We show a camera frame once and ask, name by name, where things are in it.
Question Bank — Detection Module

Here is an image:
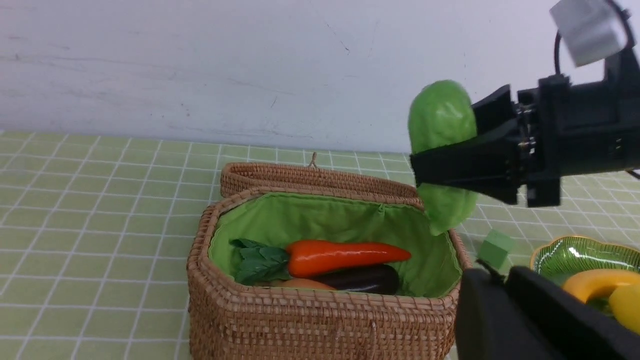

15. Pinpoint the brown toy potato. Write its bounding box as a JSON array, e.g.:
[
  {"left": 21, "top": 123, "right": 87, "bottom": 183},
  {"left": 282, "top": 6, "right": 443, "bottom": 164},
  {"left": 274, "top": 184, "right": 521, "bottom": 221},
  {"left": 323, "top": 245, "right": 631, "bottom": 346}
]
[{"left": 269, "top": 278, "right": 337, "bottom": 291}]

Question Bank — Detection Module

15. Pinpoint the purple toy eggplant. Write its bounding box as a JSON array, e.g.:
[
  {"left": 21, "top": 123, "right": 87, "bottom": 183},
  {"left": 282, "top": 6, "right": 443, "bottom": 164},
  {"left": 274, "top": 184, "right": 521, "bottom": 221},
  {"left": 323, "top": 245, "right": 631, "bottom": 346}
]
[{"left": 311, "top": 264, "right": 400, "bottom": 296}]

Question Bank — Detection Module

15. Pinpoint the green leaf-shaped glass plate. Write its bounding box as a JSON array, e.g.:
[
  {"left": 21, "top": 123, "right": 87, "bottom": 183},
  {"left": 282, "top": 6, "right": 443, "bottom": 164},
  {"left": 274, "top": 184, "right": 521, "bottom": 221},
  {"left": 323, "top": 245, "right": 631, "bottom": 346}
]
[{"left": 529, "top": 235, "right": 640, "bottom": 318}]

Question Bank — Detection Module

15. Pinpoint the yellow toy lemon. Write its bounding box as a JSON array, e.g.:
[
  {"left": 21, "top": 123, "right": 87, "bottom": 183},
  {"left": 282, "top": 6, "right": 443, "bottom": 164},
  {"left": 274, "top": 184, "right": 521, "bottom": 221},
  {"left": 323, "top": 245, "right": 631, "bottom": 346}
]
[{"left": 608, "top": 284, "right": 640, "bottom": 335}]

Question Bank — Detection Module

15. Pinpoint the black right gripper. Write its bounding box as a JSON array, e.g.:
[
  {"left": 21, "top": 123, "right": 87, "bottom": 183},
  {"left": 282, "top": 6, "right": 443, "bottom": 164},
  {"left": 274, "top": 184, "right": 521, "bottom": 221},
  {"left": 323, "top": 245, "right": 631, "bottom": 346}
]
[{"left": 410, "top": 48, "right": 640, "bottom": 208}]

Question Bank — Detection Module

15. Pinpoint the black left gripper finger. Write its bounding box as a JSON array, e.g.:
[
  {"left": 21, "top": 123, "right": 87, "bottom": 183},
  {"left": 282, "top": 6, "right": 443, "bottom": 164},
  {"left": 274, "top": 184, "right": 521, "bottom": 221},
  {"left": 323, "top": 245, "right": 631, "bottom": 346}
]
[{"left": 454, "top": 261, "right": 640, "bottom": 360}]

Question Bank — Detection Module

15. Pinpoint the orange toy carrot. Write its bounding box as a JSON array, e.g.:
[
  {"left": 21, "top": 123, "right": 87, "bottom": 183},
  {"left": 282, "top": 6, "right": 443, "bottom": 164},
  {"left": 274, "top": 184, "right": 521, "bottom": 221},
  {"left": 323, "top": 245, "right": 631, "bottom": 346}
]
[{"left": 230, "top": 238, "right": 412, "bottom": 286}]

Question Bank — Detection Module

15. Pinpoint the green toy bitter gourd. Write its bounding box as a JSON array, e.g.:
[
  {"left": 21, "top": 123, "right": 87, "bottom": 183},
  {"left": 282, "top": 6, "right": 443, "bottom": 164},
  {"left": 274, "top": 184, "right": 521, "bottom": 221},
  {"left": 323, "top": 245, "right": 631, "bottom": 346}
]
[{"left": 407, "top": 79, "right": 478, "bottom": 236}]

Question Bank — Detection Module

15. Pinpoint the green foam cube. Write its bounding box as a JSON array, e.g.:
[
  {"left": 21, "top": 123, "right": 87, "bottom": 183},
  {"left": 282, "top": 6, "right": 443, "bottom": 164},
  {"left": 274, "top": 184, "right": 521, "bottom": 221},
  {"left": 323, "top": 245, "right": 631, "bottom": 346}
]
[{"left": 477, "top": 229, "right": 515, "bottom": 270}]

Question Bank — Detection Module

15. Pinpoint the yellow toy banana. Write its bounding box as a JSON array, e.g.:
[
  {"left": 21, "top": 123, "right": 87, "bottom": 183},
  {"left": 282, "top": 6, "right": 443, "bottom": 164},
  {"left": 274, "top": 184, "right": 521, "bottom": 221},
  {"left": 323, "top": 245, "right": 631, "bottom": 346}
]
[{"left": 562, "top": 269, "right": 640, "bottom": 303}]

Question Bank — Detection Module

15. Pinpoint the woven wicker basket green lining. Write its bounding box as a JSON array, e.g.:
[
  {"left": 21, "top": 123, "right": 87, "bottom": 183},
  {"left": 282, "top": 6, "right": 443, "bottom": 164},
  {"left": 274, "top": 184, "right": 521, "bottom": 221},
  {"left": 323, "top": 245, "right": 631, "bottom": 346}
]
[{"left": 186, "top": 187, "right": 472, "bottom": 360}]

